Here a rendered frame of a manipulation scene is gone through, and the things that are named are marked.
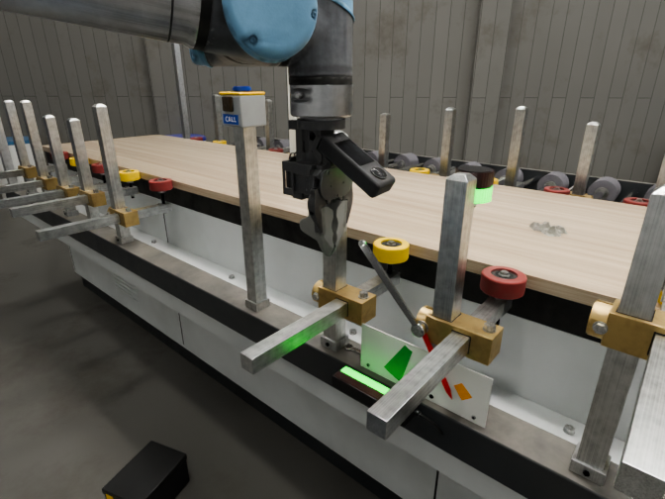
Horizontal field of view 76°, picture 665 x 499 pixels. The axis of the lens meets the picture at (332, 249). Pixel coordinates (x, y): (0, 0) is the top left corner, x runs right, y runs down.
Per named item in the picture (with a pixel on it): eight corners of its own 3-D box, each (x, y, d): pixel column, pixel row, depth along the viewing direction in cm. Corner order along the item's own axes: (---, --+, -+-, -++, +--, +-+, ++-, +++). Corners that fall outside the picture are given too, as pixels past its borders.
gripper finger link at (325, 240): (308, 249, 72) (307, 195, 68) (334, 257, 68) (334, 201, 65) (295, 253, 69) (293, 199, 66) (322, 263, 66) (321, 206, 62)
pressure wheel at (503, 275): (509, 341, 78) (519, 284, 74) (467, 326, 83) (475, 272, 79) (523, 323, 84) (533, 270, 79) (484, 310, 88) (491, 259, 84)
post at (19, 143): (32, 201, 213) (4, 100, 195) (29, 200, 215) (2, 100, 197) (40, 200, 216) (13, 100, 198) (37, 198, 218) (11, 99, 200)
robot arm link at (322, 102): (365, 84, 61) (320, 85, 54) (364, 120, 62) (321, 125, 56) (319, 84, 66) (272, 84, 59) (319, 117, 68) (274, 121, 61)
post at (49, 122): (72, 230, 184) (45, 115, 167) (68, 229, 187) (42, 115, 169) (80, 228, 187) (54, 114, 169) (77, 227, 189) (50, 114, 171)
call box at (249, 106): (241, 131, 89) (238, 91, 86) (222, 129, 93) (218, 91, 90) (267, 129, 94) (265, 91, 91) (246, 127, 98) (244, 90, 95)
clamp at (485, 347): (488, 366, 67) (492, 340, 65) (413, 336, 75) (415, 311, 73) (501, 350, 71) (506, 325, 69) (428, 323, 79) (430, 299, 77)
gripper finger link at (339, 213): (320, 244, 74) (320, 191, 70) (346, 251, 70) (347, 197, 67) (308, 249, 72) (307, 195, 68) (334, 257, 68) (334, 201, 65)
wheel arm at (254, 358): (253, 380, 68) (252, 357, 66) (240, 371, 70) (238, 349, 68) (399, 287, 99) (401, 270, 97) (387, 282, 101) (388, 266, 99)
